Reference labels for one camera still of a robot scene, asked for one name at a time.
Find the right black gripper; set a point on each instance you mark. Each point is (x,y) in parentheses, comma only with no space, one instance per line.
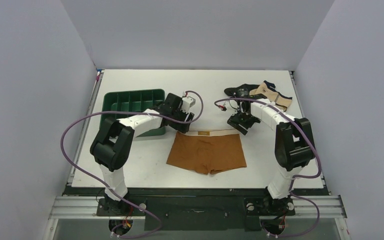
(240,120)

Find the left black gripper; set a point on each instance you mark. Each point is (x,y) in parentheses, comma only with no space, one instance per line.
(182,127)

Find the green compartment tray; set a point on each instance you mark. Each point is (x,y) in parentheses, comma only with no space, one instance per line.
(132,101)

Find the beige underwear with dark trim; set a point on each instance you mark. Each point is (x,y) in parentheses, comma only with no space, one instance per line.
(268,89)

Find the brown underwear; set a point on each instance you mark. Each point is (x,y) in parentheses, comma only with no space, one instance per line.
(206,154)

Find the black patterned underwear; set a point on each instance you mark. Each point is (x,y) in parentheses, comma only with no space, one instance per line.
(230,91)

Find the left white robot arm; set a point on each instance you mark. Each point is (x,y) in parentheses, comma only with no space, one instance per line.
(112,145)

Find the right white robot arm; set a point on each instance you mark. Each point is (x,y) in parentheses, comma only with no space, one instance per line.
(294,147)

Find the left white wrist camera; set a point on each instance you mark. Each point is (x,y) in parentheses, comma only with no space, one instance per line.
(188,102)

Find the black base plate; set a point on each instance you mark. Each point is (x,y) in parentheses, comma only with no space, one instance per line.
(204,209)

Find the aluminium frame rail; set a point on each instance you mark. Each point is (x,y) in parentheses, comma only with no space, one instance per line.
(77,208)

